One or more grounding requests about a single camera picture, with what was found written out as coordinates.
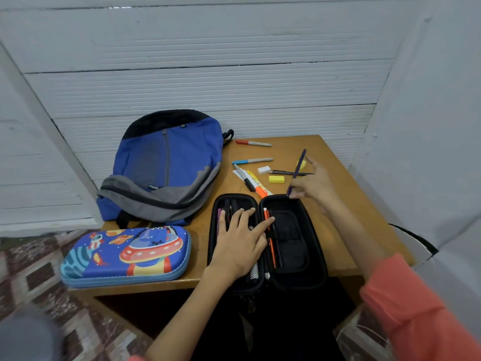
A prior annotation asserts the person's left hand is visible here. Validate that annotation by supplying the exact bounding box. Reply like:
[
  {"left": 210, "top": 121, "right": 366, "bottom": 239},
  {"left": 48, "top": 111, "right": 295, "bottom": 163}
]
[{"left": 208, "top": 208, "right": 276, "bottom": 279}]

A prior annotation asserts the person's right forearm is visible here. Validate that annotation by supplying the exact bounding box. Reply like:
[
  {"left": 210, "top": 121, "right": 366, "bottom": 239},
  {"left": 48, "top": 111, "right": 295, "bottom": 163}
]
[{"left": 323, "top": 198, "right": 389, "bottom": 293}]

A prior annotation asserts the blue and grey backpack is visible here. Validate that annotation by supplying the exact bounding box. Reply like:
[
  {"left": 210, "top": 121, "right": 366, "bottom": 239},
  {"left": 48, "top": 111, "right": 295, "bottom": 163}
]
[{"left": 96, "top": 109, "right": 234, "bottom": 228}]

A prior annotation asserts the black pen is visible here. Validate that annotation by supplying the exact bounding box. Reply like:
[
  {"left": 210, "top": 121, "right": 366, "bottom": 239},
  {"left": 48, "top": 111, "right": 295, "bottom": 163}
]
[{"left": 271, "top": 221, "right": 283, "bottom": 269}]

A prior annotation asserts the pink shirt sleeve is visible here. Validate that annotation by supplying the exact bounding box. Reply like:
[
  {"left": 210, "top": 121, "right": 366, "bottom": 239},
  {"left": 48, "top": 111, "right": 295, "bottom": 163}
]
[{"left": 359, "top": 253, "right": 481, "bottom": 361}]

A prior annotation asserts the clear plastic bag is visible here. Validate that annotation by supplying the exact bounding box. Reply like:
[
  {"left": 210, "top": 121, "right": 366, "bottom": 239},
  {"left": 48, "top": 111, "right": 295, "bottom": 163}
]
[{"left": 334, "top": 304, "right": 393, "bottom": 361}]

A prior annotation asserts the black-capped white marker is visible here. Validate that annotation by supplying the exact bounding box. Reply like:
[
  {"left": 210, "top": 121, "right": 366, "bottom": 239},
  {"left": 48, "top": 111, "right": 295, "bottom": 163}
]
[{"left": 233, "top": 163, "right": 256, "bottom": 192}]

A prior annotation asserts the person's left forearm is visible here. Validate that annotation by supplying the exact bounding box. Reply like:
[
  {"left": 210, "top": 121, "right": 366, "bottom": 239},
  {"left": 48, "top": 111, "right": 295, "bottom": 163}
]
[{"left": 145, "top": 265, "right": 242, "bottom": 361}]

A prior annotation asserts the purple pen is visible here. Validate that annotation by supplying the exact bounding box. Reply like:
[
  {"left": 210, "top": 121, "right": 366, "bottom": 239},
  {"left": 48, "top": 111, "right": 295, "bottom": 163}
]
[{"left": 286, "top": 149, "right": 307, "bottom": 197}]

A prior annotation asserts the yellow pen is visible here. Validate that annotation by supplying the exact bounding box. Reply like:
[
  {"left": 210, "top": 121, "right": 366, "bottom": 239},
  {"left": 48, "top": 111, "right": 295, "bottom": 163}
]
[{"left": 250, "top": 170, "right": 274, "bottom": 196}]

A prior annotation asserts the blue space-print pencil case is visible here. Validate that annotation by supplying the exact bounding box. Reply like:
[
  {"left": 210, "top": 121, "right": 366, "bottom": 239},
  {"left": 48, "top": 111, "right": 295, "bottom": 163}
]
[{"left": 60, "top": 225, "right": 192, "bottom": 289}]

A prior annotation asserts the black pencil case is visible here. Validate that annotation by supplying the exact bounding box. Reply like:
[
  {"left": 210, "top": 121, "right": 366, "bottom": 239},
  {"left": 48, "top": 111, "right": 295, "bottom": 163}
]
[{"left": 207, "top": 193, "right": 328, "bottom": 294}]

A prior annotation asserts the orange pen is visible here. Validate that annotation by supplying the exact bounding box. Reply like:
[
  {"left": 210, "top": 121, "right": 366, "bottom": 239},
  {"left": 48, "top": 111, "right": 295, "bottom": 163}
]
[{"left": 263, "top": 207, "right": 277, "bottom": 269}]

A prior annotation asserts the person's right hand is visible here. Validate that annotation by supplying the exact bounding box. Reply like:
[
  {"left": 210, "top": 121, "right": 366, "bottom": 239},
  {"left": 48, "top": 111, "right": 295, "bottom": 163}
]
[{"left": 289, "top": 157, "right": 341, "bottom": 215}]

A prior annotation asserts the orange highlighter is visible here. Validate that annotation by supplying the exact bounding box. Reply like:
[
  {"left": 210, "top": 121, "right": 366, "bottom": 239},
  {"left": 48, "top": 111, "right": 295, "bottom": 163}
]
[{"left": 244, "top": 169, "right": 268, "bottom": 199}]

